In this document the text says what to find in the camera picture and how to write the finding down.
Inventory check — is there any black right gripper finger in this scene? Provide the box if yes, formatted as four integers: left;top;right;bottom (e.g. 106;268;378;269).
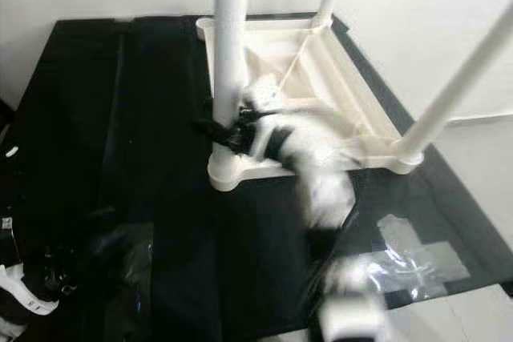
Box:
192;119;233;144

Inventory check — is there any white plastic table top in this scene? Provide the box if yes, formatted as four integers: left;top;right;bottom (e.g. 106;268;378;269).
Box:
196;12;426;192

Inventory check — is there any black tablecloth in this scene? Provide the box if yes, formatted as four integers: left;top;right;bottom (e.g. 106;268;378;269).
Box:
0;15;513;342

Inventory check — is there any shiny crinkled tape patch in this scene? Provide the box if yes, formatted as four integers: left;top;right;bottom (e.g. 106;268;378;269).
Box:
357;214;470;295

